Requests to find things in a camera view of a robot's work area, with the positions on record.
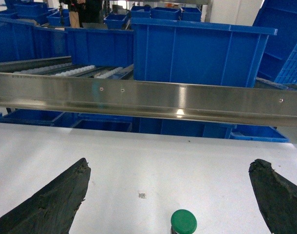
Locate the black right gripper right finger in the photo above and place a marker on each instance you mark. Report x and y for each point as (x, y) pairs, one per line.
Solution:
(276, 197)

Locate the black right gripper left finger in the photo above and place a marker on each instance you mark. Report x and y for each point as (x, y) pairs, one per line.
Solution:
(52, 209)

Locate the green push button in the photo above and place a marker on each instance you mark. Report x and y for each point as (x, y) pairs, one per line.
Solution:
(183, 222)

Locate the blue bin right shelf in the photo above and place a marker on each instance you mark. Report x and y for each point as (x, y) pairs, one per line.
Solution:
(279, 61)

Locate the blue bin shelf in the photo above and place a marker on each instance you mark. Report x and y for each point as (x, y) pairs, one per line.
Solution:
(279, 61)
(190, 52)
(100, 47)

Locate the blue bin left shelf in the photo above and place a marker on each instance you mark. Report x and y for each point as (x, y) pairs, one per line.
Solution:
(100, 47)

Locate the blue bin centre shelf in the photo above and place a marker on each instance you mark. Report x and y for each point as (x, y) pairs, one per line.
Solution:
(190, 52)

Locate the stainless steel shelf rail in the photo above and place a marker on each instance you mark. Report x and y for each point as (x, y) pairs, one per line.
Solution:
(250, 106)

